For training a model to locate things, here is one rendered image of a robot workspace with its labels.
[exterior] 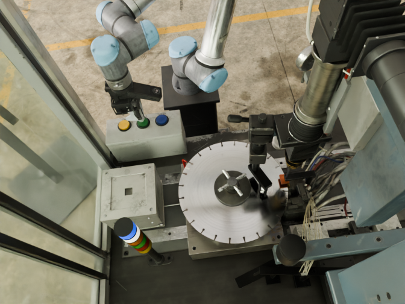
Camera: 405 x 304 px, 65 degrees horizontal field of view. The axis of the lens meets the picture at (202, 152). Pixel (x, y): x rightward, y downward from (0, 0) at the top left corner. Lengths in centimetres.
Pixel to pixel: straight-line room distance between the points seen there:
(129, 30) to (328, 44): 60
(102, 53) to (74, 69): 197
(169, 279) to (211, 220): 29
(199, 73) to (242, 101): 115
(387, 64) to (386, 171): 20
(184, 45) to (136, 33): 38
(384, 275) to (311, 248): 43
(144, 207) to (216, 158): 28
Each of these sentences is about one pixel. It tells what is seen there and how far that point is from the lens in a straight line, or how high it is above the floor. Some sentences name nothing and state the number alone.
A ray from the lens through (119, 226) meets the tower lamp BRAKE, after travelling 76.
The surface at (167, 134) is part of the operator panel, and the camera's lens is 114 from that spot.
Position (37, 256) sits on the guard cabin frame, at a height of 118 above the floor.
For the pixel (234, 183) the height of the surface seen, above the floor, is 100.
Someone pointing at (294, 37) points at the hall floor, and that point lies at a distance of 281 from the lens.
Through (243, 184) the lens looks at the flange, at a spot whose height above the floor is 96.
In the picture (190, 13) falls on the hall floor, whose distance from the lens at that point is 305.
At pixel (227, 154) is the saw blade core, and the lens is 102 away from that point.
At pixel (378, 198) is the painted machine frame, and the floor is 134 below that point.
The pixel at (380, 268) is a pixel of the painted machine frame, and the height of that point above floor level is 147.
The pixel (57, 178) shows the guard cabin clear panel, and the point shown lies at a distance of 92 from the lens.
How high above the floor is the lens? 185
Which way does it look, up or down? 61 degrees down
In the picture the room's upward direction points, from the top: 10 degrees counter-clockwise
